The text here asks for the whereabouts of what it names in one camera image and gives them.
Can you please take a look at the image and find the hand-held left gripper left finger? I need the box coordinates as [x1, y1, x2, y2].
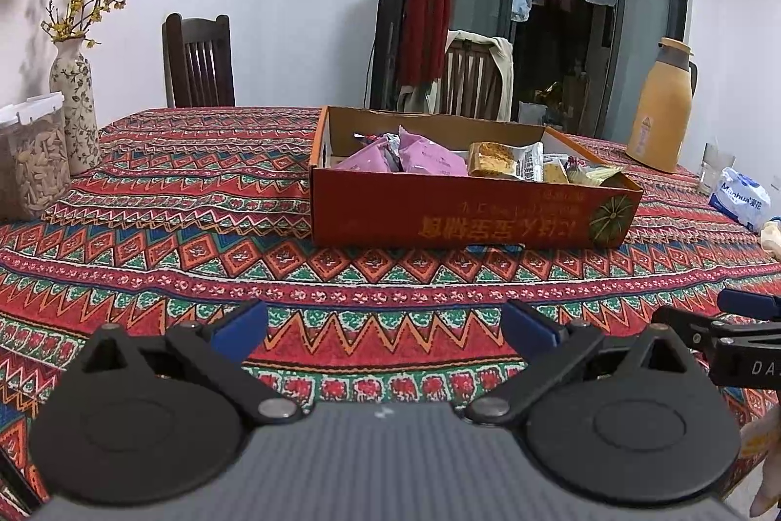
[79, 299, 306, 427]

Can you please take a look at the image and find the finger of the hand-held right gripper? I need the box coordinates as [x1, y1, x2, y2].
[717, 288, 781, 321]
[650, 305, 724, 354]

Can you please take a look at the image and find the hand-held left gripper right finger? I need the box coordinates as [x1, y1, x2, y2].
[462, 299, 702, 427]

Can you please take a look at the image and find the orange cardboard box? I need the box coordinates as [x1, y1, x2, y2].
[308, 106, 644, 250]

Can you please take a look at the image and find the pile of snack packets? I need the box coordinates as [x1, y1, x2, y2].
[334, 126, 626, 188]

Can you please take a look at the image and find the beige crumpled bag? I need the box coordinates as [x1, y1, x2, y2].
[760, 219, 781, 261]

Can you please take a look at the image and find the red patterned tablecloth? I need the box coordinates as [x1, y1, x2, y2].
[0, 107, 781, 516]

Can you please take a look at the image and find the white blue tissue pack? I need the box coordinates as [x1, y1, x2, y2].
[708, 167, 773, 232]

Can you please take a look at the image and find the clear drinking glass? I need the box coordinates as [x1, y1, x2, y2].
[697, 143, 736, 197]

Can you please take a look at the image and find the tan thermos jug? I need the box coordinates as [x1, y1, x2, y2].
[625, 38, 698, 174]

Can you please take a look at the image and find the brown slatted wooden chair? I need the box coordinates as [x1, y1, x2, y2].
[440, 39, 504, 120]

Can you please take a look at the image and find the clear container with white lid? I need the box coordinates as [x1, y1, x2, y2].
[0, 91, 73, 222]

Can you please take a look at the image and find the dark wooden chair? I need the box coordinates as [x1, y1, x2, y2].
[162, 13, 237, 108]

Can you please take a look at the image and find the chair with draped cloth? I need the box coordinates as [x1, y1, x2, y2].
[396, 29, 514, 122]

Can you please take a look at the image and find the floral ceramic vase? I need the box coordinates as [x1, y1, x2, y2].
[49, 39, 103, 177]

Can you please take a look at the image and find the dark framed sliding glass door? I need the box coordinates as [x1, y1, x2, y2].
[369, 0, 697, 137]

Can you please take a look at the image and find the red tassel hanging decoration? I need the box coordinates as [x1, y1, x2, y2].
[399, 0, 460, 88]

